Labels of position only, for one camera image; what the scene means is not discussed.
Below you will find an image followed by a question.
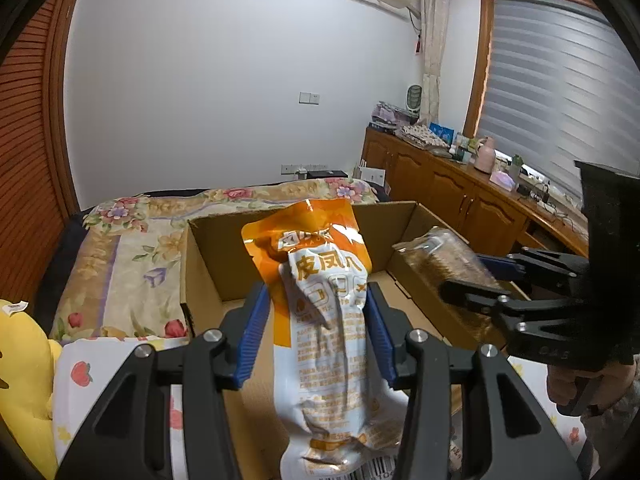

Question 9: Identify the clear brown snack packet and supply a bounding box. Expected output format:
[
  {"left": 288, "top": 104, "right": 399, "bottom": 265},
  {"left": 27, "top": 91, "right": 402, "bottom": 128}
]
[{"left": 393, "top": 226, "right": 506, "bottom": 349}]

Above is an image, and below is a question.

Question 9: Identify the orange white snack bag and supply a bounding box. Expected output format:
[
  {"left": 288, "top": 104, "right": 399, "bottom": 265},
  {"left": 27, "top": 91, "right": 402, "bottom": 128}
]
[{"left": 242, "top": 198, "right": 408, "bottom": 479}]

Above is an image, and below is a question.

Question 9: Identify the right hand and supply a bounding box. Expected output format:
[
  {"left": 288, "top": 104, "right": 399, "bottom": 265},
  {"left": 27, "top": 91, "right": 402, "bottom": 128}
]
[{"left": 547, "top": 354, "right": 639, "bottom": 417}]

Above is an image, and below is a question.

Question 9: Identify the white power strip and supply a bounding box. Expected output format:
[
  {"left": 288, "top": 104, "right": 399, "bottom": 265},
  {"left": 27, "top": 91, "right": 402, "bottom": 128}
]
[{"left": 518, "top": 196, "right": 558, "bottom": 214}]

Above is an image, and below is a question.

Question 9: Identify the white strawberry print blanket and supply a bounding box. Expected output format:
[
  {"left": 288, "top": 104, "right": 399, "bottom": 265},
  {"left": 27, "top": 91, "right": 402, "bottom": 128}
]
[{"left": 52, "top": 337, "right": 598, "bottom": 479}]

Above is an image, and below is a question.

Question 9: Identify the wooden sideboard cabinet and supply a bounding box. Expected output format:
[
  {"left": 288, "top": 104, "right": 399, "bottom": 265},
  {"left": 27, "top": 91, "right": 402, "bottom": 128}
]
[{"left": 361, "top": 128, "right": 588, "bottom": 257}]

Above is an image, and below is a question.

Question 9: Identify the pink tissue box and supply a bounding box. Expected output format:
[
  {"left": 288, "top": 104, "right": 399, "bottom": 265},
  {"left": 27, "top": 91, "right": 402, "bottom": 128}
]
[{"left": 489, "top": 171, "right": 516, "bottom": 192}]

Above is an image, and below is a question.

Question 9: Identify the yellow plush toy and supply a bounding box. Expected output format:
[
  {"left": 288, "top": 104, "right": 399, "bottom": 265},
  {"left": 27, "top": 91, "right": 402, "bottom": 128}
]
[{"left": 0, "top": 300, "right": 62, "bottom": 479}]

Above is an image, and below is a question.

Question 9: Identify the pink kettle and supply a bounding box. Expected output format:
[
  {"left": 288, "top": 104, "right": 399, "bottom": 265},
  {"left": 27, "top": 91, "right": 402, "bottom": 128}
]
[{"left": 474, "top": 136, "right": 496, "bottom": 174}]

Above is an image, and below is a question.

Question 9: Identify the floral bed quilt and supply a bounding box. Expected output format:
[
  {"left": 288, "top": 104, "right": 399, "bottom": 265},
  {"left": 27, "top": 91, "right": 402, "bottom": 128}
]
[{"left": 50, "top": 178, "right": 386, "bottom": 344}]

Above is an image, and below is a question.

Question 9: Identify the grey zebra window blind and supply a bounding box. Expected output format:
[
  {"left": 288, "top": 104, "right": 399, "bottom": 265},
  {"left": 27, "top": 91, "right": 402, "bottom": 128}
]
[{"left": 477, "top": 0, "right": 639, "bottom": 195}]

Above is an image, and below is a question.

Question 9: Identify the brown cardboard box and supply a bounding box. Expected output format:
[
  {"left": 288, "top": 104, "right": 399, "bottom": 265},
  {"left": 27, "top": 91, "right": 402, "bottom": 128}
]
[{"left": 180, "top": 200, "right": 504, "bottom": 479}]

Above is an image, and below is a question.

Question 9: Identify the folded patterned cloth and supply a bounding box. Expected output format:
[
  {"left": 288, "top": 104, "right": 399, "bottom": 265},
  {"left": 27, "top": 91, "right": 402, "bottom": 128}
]
[{"left": 395, "top": 125, "right": 448, "bottom": 151}]

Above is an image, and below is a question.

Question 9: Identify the white small fan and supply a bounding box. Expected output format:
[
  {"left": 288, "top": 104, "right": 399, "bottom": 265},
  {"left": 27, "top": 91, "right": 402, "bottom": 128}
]
[{"left": 406, "top": 84, "right": 422, "bottom": 116}]

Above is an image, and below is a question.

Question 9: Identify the beige curtain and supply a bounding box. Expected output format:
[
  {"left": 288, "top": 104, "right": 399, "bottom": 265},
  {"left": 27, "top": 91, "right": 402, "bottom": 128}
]
[{"left": 420, "top": 0, "right": 449, "bottom": 124}]

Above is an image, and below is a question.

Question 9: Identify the white wall socket strip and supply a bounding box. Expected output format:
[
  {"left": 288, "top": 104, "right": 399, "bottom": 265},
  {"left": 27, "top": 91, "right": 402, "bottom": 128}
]
[{"left": 280, "top": 164, "right": 329, "bottom": 176}]

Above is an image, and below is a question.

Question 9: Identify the white wall switch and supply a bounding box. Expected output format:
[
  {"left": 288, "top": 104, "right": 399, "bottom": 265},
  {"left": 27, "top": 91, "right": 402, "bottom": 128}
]
[{"left": 298, "top": 92, "right": 320, "bottom": 105}]

